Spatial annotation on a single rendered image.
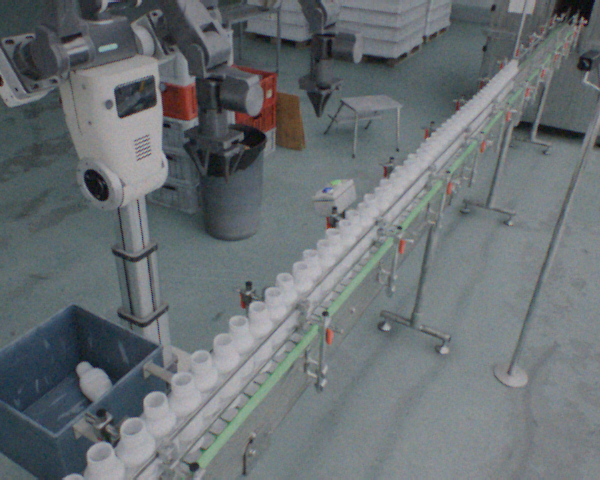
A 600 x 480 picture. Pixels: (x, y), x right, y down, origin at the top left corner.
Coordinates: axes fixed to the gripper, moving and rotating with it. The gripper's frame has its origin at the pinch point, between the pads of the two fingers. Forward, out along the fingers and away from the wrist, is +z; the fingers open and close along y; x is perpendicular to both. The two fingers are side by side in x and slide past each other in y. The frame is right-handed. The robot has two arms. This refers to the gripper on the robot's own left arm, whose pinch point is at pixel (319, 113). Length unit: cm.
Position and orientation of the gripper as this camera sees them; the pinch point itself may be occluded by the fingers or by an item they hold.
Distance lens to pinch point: 150.0
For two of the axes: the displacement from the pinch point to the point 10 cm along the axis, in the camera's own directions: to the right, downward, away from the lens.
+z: -0.2, 8.6, 5.2
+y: -8.6, -2.8, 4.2
